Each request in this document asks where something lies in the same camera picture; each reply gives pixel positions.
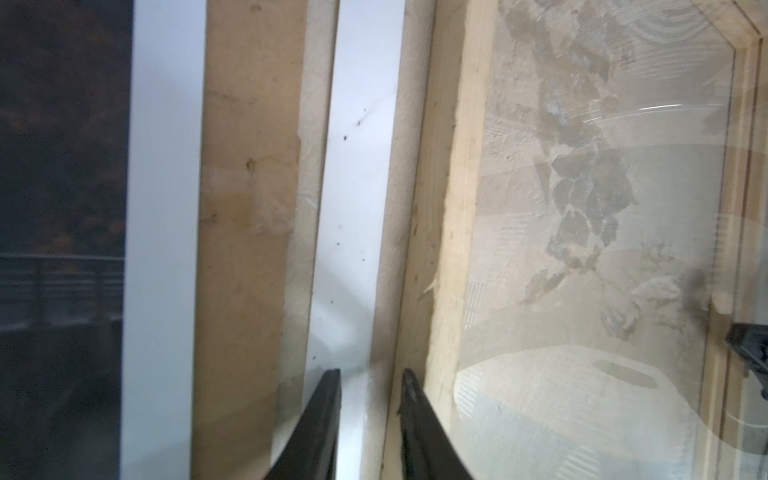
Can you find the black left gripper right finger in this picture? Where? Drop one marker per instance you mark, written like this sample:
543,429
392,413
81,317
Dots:
426,451

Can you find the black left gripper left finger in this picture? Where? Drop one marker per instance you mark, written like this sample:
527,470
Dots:
310,452

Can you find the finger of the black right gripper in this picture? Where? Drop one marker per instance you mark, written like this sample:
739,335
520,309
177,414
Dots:
749,342

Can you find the light wooden picture frame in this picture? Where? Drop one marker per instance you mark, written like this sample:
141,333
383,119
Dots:
589,220

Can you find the white picture mat board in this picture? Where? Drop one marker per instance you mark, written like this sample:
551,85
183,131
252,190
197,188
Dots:
361,104

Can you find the brown frame backing board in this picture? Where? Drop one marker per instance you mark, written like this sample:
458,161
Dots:
248,191

